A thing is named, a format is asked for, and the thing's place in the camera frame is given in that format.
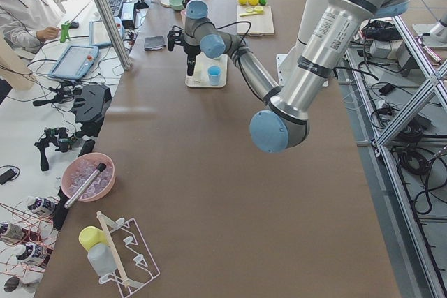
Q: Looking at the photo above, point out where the cream white cup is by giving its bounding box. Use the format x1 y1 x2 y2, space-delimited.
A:
192 61 203 82

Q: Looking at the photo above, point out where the pink cup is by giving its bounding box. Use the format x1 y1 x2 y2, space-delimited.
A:
180 10 186 25

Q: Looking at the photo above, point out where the blue cup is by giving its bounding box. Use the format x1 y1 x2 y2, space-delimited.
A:
207 66 221 86

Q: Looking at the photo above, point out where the cream rabbit tray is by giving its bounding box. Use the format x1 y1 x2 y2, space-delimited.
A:
185 52 228 89

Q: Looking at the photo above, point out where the green bowl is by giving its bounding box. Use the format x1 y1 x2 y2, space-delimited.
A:
169 0 184 11

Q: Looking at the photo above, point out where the grey folded cloth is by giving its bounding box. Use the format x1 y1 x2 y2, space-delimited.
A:
144 36 166 51

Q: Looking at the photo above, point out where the yellow plastic knife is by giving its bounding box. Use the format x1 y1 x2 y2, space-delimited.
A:
239 12 264 17

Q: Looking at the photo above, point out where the lower whole lemon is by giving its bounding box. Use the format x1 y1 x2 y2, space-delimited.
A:
247 0 259 6

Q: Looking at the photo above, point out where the bamboo cutting board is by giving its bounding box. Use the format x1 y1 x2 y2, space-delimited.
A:
236 5 274 36

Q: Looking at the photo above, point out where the blue teach pendant far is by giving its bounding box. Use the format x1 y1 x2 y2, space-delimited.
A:
89 17 125 48

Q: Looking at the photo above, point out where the blue teach pendant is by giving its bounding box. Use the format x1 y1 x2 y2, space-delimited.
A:
89 17 125 48
47 45 99 80

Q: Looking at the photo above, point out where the blue teach pendant near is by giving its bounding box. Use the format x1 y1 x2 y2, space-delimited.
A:
47 45 99 80

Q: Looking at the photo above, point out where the green clamp tool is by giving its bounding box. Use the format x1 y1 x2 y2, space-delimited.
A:
60 20 71 43

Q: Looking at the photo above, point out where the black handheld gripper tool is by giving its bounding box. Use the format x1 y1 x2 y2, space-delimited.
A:
34 126 83 172

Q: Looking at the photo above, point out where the seated person in hoodie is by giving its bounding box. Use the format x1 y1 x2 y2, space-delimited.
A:
1 0 68 54

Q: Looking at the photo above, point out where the pink bucket with ice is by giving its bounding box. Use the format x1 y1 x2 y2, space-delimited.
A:
61 152 116 202

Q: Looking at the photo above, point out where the yellow cup on rack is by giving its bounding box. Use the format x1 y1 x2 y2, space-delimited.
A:
78 226 108 251

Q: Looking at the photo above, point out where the plastic bottle upper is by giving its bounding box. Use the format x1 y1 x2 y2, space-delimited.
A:
24 196 56 218

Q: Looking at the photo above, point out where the grey cup on rack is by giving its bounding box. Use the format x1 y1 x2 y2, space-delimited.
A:
87 243 117 277

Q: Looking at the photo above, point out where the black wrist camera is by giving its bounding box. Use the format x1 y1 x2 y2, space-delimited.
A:
167 25 183 52

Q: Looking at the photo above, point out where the black braided left cable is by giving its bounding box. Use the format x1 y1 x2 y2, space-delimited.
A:
212 20 282 103

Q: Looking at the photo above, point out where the aluminium frame post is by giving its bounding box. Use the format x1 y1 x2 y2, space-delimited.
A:
94 0 132 71

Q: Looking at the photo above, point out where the metal scoop handle in bucket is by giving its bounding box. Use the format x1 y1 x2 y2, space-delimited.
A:
64 163 107 209

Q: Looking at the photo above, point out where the aluminium truss frame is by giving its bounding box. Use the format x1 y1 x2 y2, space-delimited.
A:
337 10 446 297

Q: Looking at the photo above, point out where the white wire cup rack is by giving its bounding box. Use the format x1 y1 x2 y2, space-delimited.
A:
98 218 161 297

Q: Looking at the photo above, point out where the wooden rack handle stick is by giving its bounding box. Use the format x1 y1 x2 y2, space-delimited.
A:
96 211 130 288

